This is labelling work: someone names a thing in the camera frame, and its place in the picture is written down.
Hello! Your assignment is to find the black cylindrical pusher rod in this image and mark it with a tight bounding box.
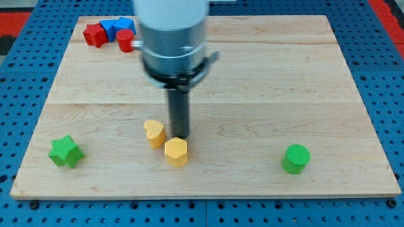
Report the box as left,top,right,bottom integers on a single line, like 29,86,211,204
167,90,189,138

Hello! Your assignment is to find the blue cube block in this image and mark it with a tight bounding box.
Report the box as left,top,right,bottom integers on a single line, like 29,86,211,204
100,19,117,42

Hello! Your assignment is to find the green cylinder block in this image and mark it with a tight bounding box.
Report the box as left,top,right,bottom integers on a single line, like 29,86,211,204
282,144,311,175

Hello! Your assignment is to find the wooden board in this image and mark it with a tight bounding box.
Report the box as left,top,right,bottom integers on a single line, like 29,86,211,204
10,15,401,201

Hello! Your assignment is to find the blue pentagon block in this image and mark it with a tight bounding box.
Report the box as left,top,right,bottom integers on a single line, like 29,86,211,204
113,17,136,35

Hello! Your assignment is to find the red star block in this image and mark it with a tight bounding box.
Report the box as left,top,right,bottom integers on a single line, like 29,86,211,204
83,23,109,48

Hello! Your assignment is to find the yellow hexagon block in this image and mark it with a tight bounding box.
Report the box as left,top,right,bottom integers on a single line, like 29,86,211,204
165,137,188,168

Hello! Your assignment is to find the red cylinder block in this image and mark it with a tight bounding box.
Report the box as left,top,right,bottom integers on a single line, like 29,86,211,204
116,29,134,52

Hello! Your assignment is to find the yellow heart block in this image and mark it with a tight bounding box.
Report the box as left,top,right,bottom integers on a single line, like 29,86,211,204
143,120,167,149

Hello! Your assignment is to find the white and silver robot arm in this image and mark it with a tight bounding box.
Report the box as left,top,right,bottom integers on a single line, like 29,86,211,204
133,0,218,138

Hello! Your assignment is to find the green star block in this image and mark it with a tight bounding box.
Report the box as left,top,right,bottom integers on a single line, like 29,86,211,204
48,134,85,168

